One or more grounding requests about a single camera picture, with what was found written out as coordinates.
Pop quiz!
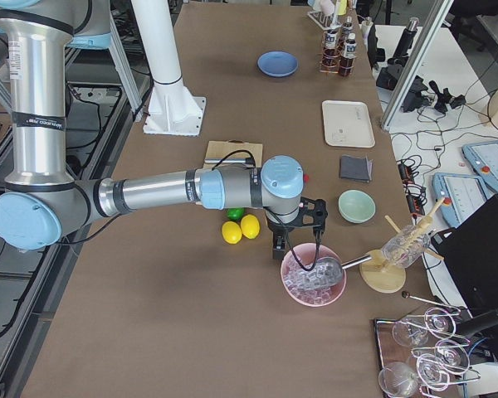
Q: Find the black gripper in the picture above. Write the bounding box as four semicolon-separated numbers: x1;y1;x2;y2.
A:
266;197;328;260

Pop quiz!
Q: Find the blue plate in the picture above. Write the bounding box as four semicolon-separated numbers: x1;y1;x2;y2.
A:
256;51;299;78

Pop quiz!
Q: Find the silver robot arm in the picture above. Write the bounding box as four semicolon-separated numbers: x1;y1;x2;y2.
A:
0;1;327;259

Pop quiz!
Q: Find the yellow lemon far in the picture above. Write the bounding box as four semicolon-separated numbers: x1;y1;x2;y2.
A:
240;214;261;240

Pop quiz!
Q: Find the yellow lemon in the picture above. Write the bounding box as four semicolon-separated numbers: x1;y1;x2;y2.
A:
222;221;242;245
240;214;261;240

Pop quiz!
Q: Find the yellow lemon near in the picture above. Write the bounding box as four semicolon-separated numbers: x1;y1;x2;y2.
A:
222;221;242;245

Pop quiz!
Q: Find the green lime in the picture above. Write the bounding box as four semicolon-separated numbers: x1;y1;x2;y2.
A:
227;207;245;221

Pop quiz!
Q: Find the pink bowl with ice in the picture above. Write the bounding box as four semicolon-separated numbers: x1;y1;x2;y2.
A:
281;243;347;307

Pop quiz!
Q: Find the metal ice scoop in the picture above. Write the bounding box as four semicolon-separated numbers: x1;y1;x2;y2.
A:
311;255;372;289

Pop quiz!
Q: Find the green bowl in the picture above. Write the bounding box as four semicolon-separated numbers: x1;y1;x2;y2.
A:
338;190;376;224

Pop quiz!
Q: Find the steel muddler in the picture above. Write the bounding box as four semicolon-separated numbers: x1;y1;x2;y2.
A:
204;157;254;165

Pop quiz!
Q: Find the wooden cutting board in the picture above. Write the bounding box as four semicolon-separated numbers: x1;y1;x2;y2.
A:
203;141;263;168

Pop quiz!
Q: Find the grey folded cloth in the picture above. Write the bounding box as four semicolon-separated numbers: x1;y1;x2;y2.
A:
339;155;373;182

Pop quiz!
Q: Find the wooden cup stand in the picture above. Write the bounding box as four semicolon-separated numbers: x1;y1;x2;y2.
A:
359;197;449;294

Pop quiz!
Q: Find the glass jar on stand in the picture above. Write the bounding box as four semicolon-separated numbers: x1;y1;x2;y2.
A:
382;225;430;269

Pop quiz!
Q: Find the cream rabbit tray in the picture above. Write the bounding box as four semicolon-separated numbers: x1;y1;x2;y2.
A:
322;100;375;148

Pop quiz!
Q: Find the wine glass rack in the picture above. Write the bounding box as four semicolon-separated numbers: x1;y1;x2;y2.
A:
373;306;481;397

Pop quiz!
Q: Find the tea bottle two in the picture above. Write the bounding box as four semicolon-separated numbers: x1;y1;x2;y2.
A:
320;25;340;72

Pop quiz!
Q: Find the teach pendant one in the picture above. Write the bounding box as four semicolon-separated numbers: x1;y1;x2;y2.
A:
432;172;492;227

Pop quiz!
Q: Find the tea bottle one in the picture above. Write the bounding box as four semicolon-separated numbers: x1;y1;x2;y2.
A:
339;33;357;77

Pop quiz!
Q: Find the tea bottle three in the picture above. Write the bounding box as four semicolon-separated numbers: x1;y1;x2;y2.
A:
340;16;353;41

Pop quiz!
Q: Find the teach pendant two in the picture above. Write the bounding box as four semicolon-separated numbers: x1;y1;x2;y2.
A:
461;141;498;193

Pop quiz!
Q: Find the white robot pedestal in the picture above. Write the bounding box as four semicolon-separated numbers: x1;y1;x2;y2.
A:
132;0;206;137

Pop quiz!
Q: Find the copper wire bottle rack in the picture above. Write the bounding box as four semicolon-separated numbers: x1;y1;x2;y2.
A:
308;11;354;74

